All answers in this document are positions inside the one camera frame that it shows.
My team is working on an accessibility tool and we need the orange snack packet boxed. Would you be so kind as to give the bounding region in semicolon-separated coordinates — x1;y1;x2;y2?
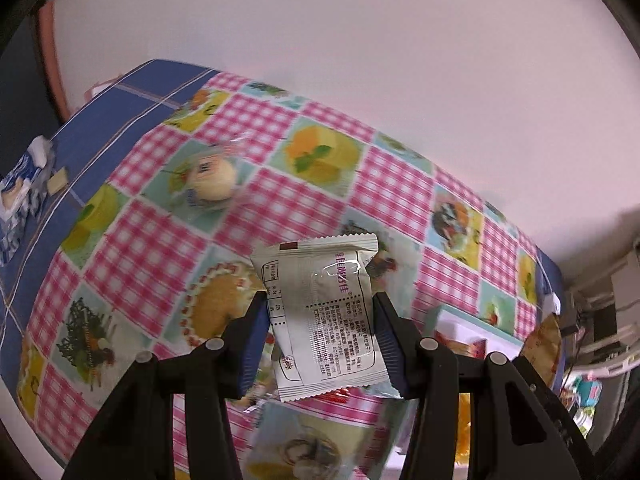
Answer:
520;312;564;392

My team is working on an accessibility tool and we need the dark cabinet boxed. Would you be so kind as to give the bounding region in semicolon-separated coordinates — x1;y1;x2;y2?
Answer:
0;10;62;181

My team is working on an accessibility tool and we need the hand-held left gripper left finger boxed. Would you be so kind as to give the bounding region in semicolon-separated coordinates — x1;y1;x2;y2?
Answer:
60;290;273;480

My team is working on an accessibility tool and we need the white box with green rim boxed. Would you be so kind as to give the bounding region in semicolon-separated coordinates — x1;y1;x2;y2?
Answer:
425;305;526;361

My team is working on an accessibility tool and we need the white snack packet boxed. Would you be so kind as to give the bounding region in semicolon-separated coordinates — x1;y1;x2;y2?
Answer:
250;232;391;403

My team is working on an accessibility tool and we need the round pastry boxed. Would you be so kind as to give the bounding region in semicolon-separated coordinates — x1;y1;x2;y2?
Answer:
185;132;261;210

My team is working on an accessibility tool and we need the white furniture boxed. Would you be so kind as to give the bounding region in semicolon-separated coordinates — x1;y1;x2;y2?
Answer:
565;237;640;378

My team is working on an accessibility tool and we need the salmon pole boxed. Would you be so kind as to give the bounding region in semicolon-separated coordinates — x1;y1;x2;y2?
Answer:
37;2;72;125

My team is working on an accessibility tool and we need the crumpled blue white packet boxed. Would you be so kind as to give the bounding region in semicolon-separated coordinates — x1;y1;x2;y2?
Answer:
0;135;57;263

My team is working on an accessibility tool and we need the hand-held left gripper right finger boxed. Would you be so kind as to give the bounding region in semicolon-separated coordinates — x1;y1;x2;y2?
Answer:
371;291;596;480

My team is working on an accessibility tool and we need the colourful toys heap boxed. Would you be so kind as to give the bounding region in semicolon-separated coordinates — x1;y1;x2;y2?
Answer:
560;370;607;438

